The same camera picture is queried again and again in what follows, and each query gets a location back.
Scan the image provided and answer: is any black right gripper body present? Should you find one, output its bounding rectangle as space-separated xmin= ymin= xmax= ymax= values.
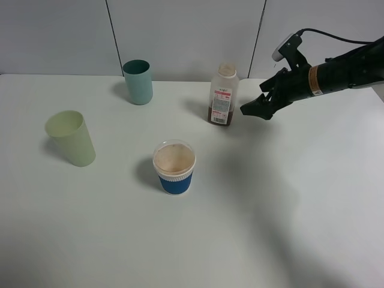
xmin=260 ymin=50 xmax=311 ymax=111

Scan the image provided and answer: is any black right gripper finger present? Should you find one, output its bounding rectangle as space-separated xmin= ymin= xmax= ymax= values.
xmin=240 ymin=94 xmax=277 ymax=119

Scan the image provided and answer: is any clear plastic drink bottle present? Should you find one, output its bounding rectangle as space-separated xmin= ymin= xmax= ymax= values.
xmin=208 ymin=62 xmax=239 ymax=126

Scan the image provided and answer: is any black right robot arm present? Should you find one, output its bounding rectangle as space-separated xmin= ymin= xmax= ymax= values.
xmin=258 ymin=34 xmax=383 ymax=119

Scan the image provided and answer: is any blue sleeved paper cup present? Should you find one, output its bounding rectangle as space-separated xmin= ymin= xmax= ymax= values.
xmin=152 ymin=139 xmax=196 ymax=195

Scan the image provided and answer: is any teal plastic cup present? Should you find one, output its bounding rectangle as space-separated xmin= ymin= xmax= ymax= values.
xmin=122 ymin=59 xmax=153 ymax=105

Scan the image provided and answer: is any light green plastic cup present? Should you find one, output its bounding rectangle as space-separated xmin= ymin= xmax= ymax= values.
xmin=44 ymin=110 xmax=96 ymax=167

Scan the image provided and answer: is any black camera cable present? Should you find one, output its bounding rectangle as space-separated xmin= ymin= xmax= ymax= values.
xmin=295 ymin=28 xmax=373 ymax=44

